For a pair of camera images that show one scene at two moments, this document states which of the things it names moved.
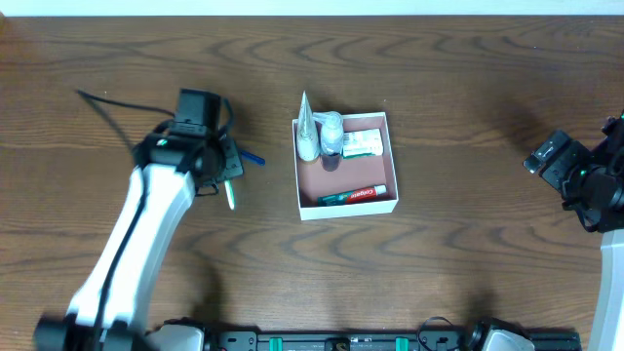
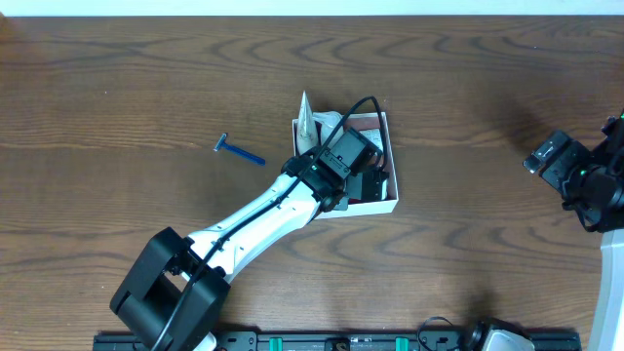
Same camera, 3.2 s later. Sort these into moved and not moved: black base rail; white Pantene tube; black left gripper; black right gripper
Moved: black left gripper
Not moved: white Pantene tube; black base rail; black right gripper
